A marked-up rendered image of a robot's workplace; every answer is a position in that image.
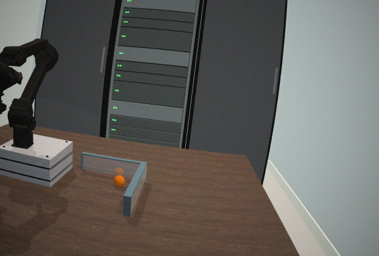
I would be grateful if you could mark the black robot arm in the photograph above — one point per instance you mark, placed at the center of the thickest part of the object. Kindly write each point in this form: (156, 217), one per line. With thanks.
(20, 114)

